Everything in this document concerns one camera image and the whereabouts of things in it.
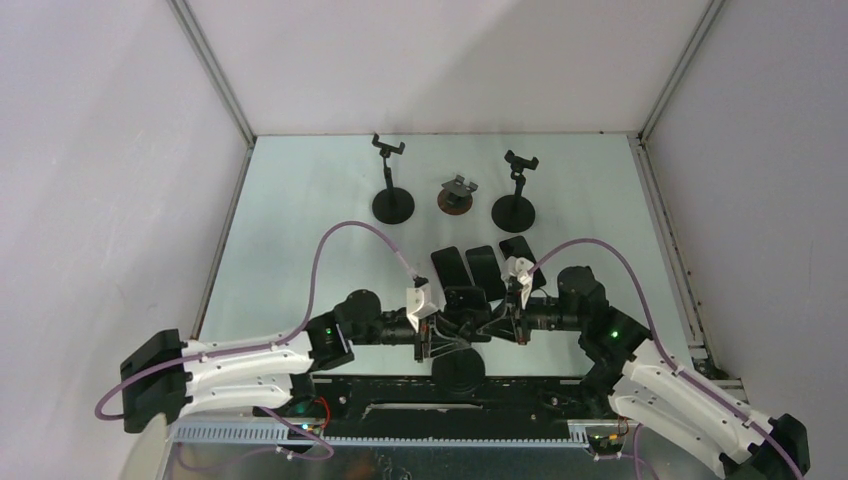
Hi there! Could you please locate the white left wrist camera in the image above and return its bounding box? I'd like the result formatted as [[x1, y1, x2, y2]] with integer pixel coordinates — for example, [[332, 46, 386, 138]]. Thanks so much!
[[406, 277, 439, 333]]

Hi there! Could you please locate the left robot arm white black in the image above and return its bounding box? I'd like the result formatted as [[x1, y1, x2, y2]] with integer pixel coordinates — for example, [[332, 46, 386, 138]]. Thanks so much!
[[117, 287, 484, 434]]

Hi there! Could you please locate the small teal phone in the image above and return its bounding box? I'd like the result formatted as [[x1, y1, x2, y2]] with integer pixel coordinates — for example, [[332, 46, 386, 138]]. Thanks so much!
[[465, 245, 506, 302]]

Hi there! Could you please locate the black smartphone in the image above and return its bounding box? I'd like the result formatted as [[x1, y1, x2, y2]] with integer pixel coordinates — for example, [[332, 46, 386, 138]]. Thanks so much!
[[498, 235, 547, 291]]

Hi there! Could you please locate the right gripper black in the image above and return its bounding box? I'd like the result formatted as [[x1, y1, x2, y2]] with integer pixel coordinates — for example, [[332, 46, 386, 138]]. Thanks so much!
[[478, 283, 586, 346]]

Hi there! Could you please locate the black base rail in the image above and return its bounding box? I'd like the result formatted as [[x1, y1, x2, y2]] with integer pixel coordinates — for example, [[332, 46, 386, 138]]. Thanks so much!
[[275, 374, 620, 440]]

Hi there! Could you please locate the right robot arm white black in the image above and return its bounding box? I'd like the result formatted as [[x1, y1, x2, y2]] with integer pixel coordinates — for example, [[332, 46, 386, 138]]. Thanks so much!
[[492, 258, 811, 479]]

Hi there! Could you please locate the black phone pink case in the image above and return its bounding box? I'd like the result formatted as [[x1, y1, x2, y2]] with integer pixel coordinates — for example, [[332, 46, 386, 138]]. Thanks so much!
[[430, 246, 474, 290]]

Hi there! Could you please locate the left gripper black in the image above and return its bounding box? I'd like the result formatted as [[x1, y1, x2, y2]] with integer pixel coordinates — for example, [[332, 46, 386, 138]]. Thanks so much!
[[350, 311, 471, 365]]

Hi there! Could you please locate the grey cable duct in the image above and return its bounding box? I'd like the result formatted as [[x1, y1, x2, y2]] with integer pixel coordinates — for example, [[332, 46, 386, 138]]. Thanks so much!
[[173, 422, 600, 448]]

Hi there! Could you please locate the brown round phone stand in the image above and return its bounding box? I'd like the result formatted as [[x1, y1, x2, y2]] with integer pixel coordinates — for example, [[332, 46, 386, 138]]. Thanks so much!
[[437, 175, 479, 216]]

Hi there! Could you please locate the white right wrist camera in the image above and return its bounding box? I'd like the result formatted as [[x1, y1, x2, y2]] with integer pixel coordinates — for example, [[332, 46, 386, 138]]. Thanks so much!
[[504, 256, 535, 310]]

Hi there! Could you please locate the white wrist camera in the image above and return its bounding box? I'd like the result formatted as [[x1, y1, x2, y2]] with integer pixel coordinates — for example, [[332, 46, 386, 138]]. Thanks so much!
[[504, 256, 535, 310], [406, 277, 439, 333]]

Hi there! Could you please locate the black round-base phone stand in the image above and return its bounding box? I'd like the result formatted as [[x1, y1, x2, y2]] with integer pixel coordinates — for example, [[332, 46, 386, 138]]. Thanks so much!
[[491, 150, 539, 233]]

